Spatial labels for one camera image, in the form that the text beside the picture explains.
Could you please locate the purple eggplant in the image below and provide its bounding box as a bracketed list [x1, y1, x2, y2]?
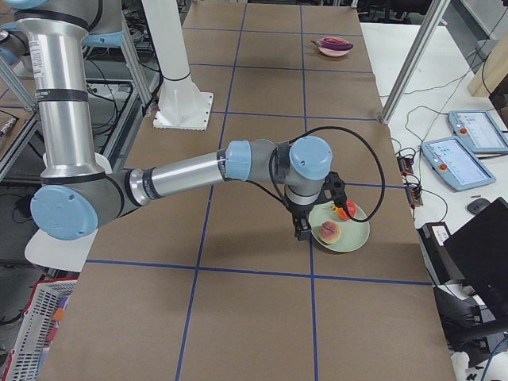
[317, 37, 354, 52]

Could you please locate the peach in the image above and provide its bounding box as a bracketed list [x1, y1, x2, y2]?
[318, 220, 341, 244]

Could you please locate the brown paper table cover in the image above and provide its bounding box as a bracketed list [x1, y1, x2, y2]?
[40, 2, 455, 380]

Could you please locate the pink plate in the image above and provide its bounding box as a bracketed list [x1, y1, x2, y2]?
[315, 37, 354, 57]

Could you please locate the black laptop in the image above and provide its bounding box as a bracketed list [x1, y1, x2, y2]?
[444, 197, 507, 318]

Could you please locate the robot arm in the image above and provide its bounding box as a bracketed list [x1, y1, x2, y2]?
[10, 1, 347, 241]

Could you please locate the red chili pepper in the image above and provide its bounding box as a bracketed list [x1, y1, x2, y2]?
[312, 38, 347, 48]

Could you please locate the red pomegranate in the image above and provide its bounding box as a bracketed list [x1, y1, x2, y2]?
[332, 201, 357, 221]

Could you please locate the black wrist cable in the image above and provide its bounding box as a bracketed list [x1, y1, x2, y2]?
[269, 125, 387, 223]

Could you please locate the black computer mouse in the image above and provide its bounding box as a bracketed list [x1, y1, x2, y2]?
[466, 198, 491, 215]

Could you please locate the light green plate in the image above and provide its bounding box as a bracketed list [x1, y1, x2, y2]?
[309, 202, 370, 252]

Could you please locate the teach pendant tablet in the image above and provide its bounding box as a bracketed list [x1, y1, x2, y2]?
[421, 137, 496, 191]
[448, 110, 507, 154]

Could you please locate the white plastic basket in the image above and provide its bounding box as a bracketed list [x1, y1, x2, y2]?
[2, 278, 77, 380]

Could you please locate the aluminium frame post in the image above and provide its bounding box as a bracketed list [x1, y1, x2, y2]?
[376, 1, 468, 125]

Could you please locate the far teach pendant tablet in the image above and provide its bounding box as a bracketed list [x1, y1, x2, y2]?
[448, 110, 507, 154]

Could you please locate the near teach pendant tablet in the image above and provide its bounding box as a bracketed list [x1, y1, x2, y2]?
[421, 137, 496, 191]

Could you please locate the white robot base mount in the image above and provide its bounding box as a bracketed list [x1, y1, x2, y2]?
[142, 0, 214, 131]

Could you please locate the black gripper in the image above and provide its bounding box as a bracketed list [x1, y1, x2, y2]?
[287, 171, 346, 241]

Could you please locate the white chair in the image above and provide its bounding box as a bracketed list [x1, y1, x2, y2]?
[24, 152, 114, 274]

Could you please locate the orange usb hub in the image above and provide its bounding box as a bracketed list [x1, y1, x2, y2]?
[397, 156, 414, 176]

